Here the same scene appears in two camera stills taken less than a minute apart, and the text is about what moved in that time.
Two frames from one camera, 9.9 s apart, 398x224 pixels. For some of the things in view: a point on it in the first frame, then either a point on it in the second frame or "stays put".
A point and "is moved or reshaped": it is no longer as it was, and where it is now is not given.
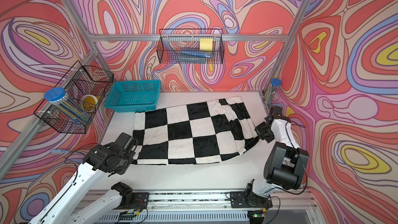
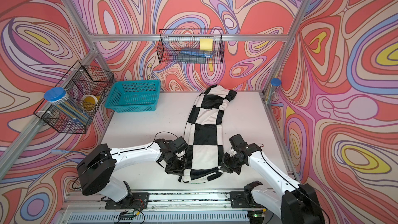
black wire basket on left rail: x=72 y=106 stays put
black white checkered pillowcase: x=193 y=133 is moved or reshaped
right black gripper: x=259 y=131 to x=226 y=166
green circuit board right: x=256 y=213 stays put
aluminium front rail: x=297 y=207 stays put
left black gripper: x=123 y=169 to x=180 y=171
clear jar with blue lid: x=56 y=97 stays put
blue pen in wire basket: x=197 y=54 stays put
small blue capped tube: x=274 y=83 stays put
